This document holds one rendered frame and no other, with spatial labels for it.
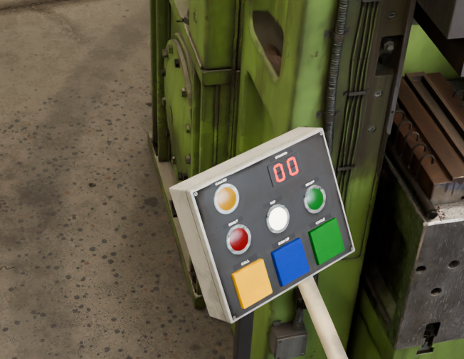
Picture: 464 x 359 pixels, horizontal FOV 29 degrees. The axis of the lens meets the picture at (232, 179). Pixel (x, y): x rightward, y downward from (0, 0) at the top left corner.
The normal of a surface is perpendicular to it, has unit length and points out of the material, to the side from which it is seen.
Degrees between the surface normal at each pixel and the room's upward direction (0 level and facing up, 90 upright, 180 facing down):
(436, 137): 0
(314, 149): 60
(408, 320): 90
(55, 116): 0
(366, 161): 90
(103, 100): 0
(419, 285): 90
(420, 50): 90
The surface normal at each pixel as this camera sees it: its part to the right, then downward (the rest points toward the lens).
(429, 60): 0.24, 0.63
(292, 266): 0.56, 0.07
